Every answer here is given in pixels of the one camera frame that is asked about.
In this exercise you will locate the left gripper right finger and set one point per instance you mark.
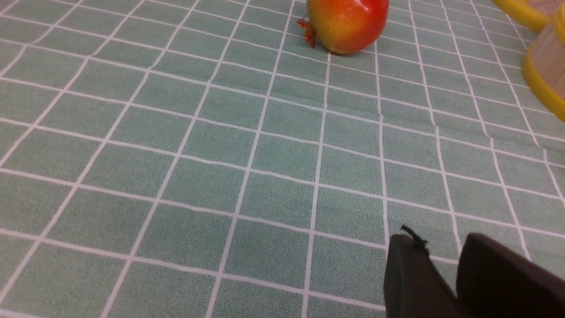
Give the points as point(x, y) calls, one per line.
point(494, 281)

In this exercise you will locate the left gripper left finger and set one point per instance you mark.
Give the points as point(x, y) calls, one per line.
point(413, 287)

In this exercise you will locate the bamboo steamer tray yellow rim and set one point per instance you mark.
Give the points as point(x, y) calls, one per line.
point(543, 67)

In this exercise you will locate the woven bamboo steamer lid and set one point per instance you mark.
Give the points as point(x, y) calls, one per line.
point(533, 14)

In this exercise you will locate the red pomegranate toy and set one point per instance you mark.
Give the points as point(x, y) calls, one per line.
point(344, 27)

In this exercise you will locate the green checkered tablecloth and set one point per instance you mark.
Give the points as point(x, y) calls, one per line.
point(198, 159)

